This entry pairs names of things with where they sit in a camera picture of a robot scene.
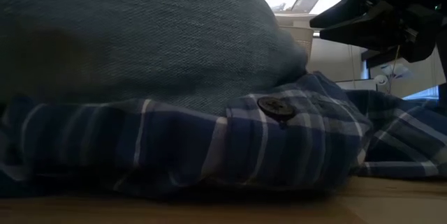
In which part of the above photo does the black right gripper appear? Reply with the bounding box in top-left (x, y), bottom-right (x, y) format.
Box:
top-left (309, 0), bottom-right (447, 64)

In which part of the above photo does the light blue denim garment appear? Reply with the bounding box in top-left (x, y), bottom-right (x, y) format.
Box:
top-left (0, 0), bottom-right (308, 117)

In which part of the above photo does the blue plaid shirt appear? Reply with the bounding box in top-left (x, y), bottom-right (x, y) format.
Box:
top-left (0, 72), bottom-right (447, 197)

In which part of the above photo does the white perforated plastic basket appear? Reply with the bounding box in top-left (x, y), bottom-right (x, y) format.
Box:
top-left (275, 13), bottom-right (315, 61)

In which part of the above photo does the office chair with white frame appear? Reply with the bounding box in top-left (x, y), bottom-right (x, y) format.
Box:
top-left (361, 47), bottom-right (413, 94)

